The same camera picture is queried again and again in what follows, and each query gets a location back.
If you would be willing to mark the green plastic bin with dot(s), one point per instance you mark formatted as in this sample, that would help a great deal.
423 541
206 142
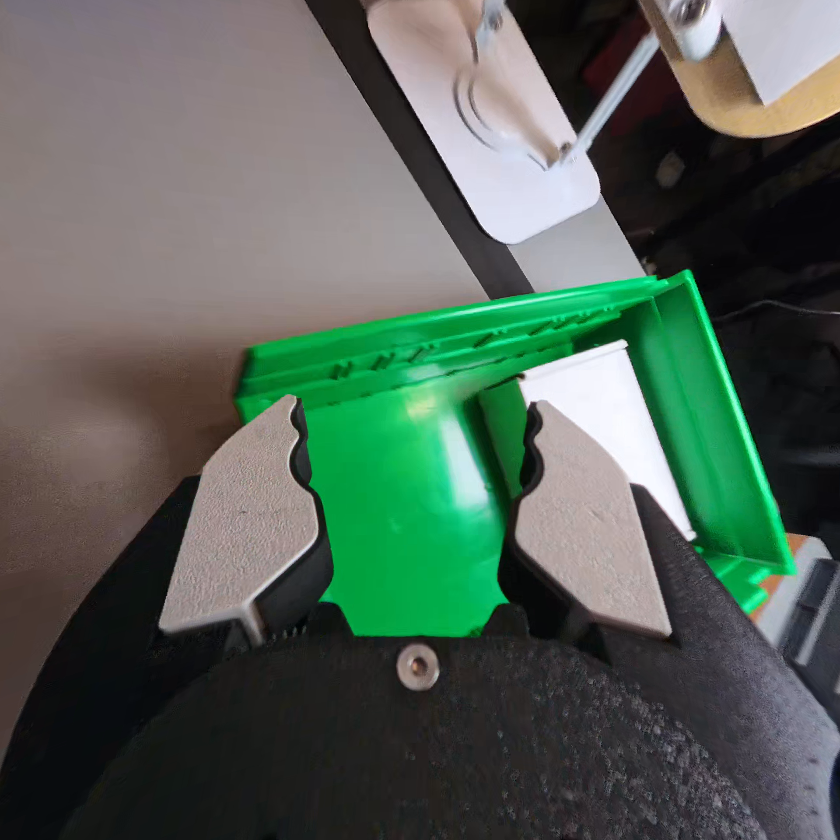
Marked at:
407 525

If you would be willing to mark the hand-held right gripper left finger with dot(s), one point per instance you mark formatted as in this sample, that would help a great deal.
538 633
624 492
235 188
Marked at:
243 525

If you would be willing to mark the white cardboard mailer box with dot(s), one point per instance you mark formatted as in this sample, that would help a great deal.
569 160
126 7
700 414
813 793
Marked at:
610 407

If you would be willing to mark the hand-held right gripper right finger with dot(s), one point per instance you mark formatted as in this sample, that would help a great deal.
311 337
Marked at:
590 531

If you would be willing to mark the grey desk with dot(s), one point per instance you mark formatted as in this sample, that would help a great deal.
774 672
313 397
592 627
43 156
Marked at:
197 164

